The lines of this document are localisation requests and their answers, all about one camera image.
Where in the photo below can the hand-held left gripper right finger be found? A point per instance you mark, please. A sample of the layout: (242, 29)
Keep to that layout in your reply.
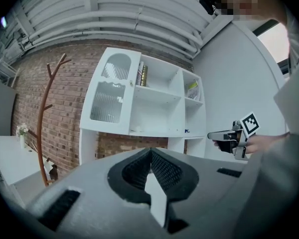
(209, 183)

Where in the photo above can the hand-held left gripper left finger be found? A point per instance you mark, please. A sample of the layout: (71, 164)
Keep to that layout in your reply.
(94, 208)

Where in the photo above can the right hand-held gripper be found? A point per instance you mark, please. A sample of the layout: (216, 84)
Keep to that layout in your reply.
(249, 124)

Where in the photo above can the white desk with hutch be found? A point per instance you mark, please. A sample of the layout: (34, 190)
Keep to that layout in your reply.
(154, 108)

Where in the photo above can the person's right forearm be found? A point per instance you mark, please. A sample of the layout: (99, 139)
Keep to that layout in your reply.
(264, 143)

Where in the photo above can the white board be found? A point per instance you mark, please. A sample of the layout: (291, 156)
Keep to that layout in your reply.
(157, 200)

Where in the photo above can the person's right hand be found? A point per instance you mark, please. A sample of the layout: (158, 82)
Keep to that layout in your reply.
(225, 146)

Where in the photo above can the yellow-green magazines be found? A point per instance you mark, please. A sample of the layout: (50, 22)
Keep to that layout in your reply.
(193, 89)

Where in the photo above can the black white bag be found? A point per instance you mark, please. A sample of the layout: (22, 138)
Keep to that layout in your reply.
(52, 169)

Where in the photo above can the person's light shirt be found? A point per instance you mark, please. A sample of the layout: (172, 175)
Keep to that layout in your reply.
(289, 183)

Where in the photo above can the white ribbed glass cabinet door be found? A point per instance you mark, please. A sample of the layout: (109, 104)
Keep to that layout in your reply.
(107, 128)

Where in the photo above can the white side table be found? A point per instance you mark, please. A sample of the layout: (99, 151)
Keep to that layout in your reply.
(12, 158)

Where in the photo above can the white vase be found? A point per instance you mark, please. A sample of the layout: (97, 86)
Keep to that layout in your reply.
(22, 142)

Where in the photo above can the brown hardcover book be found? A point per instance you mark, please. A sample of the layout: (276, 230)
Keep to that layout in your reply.
(144, 76)

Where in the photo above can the brown wooden coat rack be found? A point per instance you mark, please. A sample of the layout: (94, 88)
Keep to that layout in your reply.
(41, 123)

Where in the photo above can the flag print book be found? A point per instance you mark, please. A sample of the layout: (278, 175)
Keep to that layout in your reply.
(139, 75)

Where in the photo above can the gold door knob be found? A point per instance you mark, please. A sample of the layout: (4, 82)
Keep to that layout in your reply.
(131, 83)

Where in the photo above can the white flower bouquet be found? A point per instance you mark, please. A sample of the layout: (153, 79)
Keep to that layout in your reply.
(22, 129)

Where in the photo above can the grey panel board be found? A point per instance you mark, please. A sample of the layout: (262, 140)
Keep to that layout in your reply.
(2, 111)

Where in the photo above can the person's head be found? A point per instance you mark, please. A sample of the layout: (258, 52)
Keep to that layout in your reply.
(271, 6)

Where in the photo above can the white metal rack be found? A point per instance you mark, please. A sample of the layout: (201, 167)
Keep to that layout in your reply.
(5, 73)

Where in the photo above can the black head-mounted camera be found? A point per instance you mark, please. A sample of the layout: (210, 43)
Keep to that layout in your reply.
(208, 1)

